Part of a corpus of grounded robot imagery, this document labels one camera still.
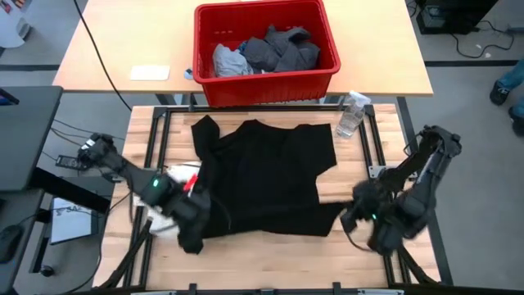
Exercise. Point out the black desk support beam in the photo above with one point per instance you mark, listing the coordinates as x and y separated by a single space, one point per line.
69 192

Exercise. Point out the dark grey side desk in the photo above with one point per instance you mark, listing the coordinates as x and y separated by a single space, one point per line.
28 135

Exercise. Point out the dark blue device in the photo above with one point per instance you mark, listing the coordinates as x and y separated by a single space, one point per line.
6 98

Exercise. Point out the white frame bracket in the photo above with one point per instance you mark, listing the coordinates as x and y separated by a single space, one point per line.
380 292
153 292

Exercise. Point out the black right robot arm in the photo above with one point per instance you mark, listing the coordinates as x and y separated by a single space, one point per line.
425 176

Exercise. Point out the dark grey cargo shorts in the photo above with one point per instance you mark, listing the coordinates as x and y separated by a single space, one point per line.
282 51

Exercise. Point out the white canvas tote bag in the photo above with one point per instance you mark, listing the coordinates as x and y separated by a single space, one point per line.
182 170

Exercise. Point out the white printed paper booklet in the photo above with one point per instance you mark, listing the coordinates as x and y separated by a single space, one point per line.
69 221

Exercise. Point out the clear plastic spray bottle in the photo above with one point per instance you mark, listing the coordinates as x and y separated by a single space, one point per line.
351 119

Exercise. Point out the black computer mouse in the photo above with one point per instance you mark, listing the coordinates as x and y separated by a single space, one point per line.
10 243

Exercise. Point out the light grey garment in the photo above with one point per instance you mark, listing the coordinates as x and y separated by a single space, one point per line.
229 63

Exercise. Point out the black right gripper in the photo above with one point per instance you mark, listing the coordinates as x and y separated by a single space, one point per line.
357 217

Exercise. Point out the black computer box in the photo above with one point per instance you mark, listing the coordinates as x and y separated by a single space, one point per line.
454 16

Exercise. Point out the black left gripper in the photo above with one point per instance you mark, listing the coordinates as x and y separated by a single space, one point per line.
190 207

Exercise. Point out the beige wooden desk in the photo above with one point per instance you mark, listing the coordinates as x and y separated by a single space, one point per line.
135 33

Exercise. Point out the small red tab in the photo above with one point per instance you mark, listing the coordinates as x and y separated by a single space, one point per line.
191 183

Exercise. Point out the red plastic laundry bin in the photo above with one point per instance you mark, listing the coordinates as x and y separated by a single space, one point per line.
270 90

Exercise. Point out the white rectangular pad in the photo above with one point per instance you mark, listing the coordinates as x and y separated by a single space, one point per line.
150 72

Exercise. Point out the black t-shirt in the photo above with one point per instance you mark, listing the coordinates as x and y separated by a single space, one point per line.
266 176

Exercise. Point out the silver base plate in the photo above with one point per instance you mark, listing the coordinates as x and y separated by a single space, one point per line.
376 172

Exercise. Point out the black power adapter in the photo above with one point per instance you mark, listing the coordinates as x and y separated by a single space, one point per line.
71 162

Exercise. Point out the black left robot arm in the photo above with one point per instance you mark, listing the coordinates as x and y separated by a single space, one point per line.
123 166

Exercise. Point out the person's leg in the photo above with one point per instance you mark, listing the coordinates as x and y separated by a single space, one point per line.
518 121
505 88

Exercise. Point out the white round container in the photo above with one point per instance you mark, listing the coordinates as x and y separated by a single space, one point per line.
10 24

